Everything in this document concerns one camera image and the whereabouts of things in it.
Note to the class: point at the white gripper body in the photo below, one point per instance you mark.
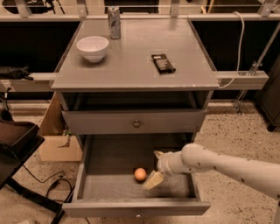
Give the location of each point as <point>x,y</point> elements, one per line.
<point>164,165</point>

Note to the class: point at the orange fruit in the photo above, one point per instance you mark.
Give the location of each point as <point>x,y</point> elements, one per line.
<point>140,174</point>

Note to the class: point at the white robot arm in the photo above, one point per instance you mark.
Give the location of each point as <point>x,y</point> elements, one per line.
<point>261,176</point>

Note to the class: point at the open grey middle drawer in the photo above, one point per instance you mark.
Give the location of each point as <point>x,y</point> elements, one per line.
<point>106,186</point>

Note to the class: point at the closed grey upper drawer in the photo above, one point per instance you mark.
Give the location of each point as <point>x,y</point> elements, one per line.
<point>134,121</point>

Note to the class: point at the grey drawer cabinet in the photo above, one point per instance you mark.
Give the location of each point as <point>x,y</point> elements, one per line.
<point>127,79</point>

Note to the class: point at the cardboard box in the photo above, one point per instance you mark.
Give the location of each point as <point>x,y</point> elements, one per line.
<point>59,145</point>

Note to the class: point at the dark cabinet at right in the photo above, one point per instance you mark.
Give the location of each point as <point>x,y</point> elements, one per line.
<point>268,99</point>

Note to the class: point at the white ceramic bowl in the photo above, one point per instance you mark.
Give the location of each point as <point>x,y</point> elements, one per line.
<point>93,48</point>

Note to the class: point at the black chair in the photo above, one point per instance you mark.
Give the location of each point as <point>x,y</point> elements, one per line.
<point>18,140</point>

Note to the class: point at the silver drink can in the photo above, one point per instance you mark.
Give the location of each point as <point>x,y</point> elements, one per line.
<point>114,22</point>

